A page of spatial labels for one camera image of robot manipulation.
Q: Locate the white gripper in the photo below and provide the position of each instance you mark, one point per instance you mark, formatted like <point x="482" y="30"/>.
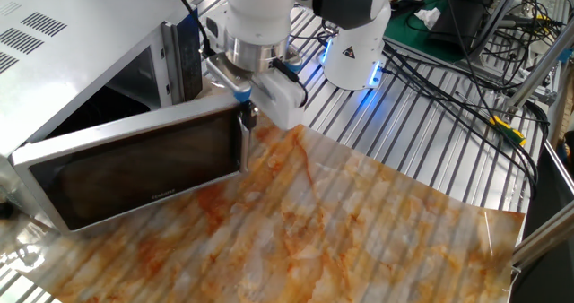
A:
<point x="280" y="99"/>

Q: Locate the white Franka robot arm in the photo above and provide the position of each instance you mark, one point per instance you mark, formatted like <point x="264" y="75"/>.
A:
<point x="260" y="11"/>

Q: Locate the silver microwave body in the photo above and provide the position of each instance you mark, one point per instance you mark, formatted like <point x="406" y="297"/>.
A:
<point x="80" y="38"/>

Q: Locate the orange marble pattern mat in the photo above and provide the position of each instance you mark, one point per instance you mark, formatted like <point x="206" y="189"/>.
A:
<point x="336" y="231"/>

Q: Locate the green mat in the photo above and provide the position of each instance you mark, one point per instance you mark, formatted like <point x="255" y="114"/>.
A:
<point x="417" y="38"/>

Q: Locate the crumpled white paper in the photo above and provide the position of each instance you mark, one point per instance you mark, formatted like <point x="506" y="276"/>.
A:
<point x="428" y="17"/>

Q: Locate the black pouch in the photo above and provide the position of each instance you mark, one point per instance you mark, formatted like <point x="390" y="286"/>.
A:
<point x="462" y="20"/>

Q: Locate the yellow green screwdriver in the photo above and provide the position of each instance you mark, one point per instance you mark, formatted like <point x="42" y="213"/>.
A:
<point x="509" y="130"/>

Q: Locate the silver bracket with blue caps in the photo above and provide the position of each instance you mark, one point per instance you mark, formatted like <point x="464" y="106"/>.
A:
<point x="224" y="74"/>

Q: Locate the slanted aluminium frame post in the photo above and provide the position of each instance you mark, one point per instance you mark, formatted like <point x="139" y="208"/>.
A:
<point x="542" y="70"/>

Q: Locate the low aluminium frame bar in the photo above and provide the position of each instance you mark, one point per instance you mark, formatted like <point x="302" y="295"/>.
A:
<point x="545" y="244"/>

